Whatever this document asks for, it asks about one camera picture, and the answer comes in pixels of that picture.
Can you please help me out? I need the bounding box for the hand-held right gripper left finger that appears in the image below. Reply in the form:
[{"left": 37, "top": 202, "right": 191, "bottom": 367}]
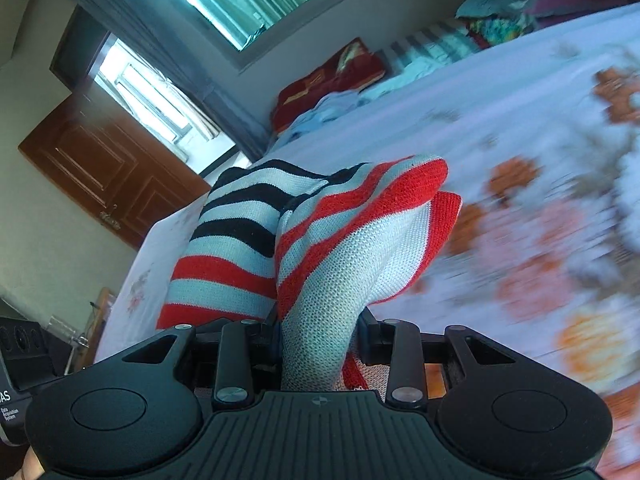
[{"left": 122, "top": 319, "right": 278, "bottom": 411}]

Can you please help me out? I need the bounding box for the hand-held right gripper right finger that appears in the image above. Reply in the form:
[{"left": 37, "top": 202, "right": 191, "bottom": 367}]
[{"left": 357, "top": 307, "right": 516, "bottom": 408}]

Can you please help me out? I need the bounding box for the striped knit sweater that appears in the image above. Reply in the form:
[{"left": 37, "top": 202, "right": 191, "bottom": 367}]
[{"left": 157, "top": 154, "right": 463, "bottom": 392}]

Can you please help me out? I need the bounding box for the pile of colourful clothes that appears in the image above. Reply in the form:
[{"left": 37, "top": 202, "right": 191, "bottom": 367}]
[{"left": 455, "top": 0, "right": 632, "bottom": 50}]

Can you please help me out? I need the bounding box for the person's left hand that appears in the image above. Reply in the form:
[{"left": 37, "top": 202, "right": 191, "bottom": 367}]
[{"left": 21, "top": 447, "right": 48, "bottom": 480}]

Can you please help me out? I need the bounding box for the clear glass object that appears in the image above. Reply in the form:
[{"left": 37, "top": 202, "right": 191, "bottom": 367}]
[{"left": 47, "top": 316, "right": 92, "bottom": 349}]

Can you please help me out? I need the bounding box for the brown wooden door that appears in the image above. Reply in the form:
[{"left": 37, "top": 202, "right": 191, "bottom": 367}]
[{"left": 18, "top": 92, "right": 211, "bottom": 251}]

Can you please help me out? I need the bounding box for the light blue cloth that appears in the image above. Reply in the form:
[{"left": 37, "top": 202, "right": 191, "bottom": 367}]
[{"left": 277, "top": 91, "right": 362, "bottom": 145}]

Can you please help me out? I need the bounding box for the floral bed sheet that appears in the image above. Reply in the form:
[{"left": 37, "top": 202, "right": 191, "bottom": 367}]
[{"left": 95, "top": 2, "right": 640, "bottom": 480}]

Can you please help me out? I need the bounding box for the red pillow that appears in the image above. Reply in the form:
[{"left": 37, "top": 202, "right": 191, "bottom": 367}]
[{"left": 272, "top": 37, "right": 387, "bottom": 133}]

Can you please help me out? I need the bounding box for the striped folded cloth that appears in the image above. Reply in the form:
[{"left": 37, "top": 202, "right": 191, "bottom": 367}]
[{"left": 377, "top": 17, "right": 483, "bottom": 70}]

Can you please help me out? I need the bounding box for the wooden frame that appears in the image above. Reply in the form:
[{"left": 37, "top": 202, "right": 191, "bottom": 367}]
[{"left": 91, "top": 287, "right": 119, "bottom": 367}]

